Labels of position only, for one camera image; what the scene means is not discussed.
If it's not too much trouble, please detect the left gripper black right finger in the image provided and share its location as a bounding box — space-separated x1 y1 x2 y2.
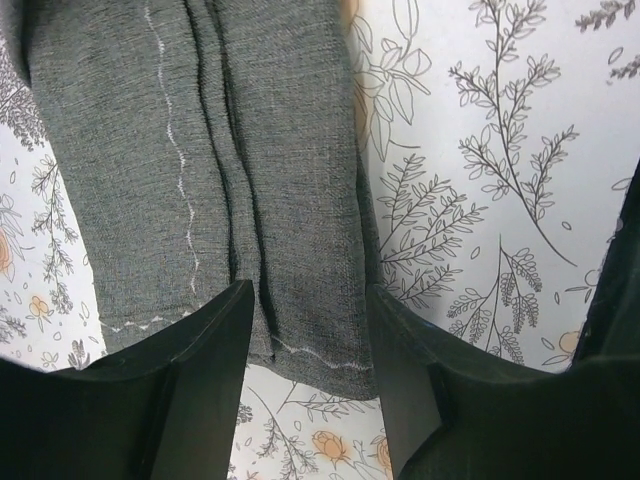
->
367 286 639 479

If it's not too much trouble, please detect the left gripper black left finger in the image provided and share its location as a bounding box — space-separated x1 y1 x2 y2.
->
1 281 254 480

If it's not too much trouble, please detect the grey cloth napkin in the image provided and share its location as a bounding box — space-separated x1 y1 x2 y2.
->
1 1 379 400

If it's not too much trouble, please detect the floral tablecloth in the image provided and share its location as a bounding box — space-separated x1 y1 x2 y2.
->
1 1 639 479

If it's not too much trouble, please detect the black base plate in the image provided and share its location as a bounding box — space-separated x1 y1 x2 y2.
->
573 172 639 363

